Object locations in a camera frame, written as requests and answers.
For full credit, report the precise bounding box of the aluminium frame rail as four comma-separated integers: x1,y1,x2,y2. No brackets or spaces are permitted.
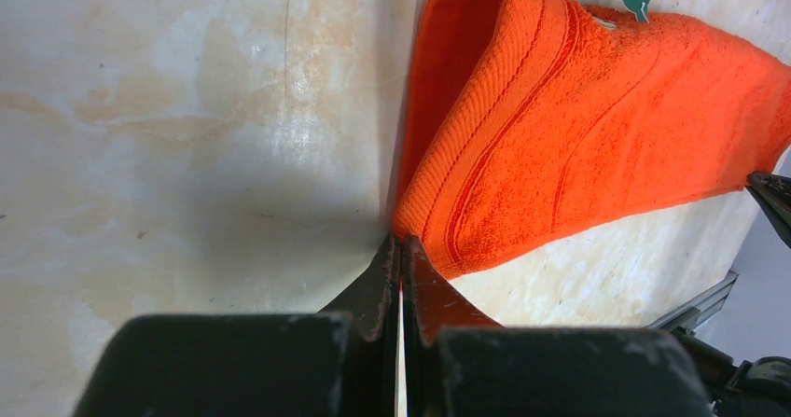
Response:
648,271,739,332

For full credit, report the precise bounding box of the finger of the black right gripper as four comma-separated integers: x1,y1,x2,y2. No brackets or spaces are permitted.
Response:
746,172,791,247

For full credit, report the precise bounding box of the orange towel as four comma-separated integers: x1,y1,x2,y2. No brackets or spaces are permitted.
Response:
392,0,790,278

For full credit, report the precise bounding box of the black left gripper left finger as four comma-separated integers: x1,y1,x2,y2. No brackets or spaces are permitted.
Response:
75,236,400,416

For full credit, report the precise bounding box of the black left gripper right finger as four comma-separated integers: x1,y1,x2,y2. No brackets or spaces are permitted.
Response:
401,236,710,416

